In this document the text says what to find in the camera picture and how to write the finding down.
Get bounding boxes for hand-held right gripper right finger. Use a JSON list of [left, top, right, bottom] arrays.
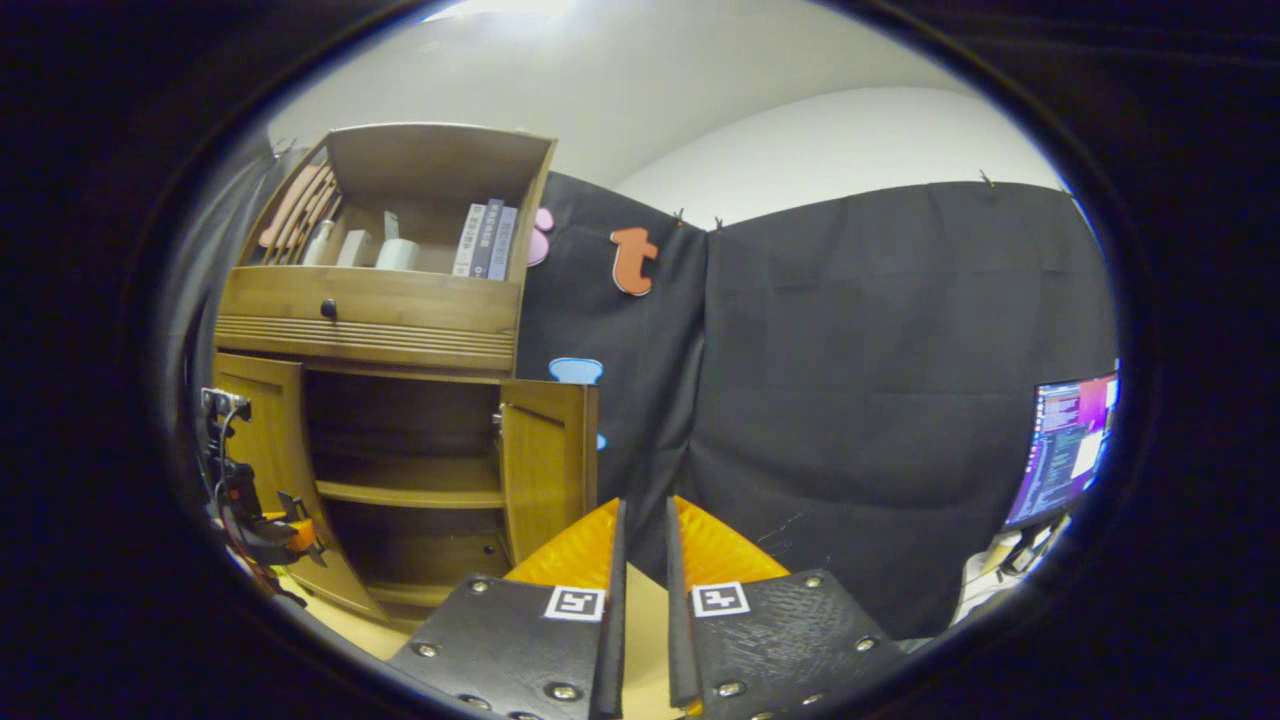
[[666, 495, 907, 720]]

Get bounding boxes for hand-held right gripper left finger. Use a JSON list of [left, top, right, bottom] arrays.
[[387, 497, 629, 720]]

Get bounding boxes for wooden shoe cabinet door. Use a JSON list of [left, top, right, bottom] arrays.
[[497, 377, 601, 567], [210, 350, 389, 623]]

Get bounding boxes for wooden double-door shoe cabinet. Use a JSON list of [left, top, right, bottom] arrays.
[[210, 122, 601, 626]]

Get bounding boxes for wooden cabinet inner shelf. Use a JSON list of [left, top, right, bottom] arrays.
[[315, 458, 504, 509]]

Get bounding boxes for wooden cabinet drawer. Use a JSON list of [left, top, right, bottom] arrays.
[[213, 265, 523, 376]]

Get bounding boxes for black backdrop cloth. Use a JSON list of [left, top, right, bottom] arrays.
[[165, 135, 1119, 641]]

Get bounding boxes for computer monitor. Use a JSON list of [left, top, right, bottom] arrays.
[[998, 370, 1121, 583]]

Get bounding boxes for light blue book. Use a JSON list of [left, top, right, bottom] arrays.
[[487, 205, 519, 281]]

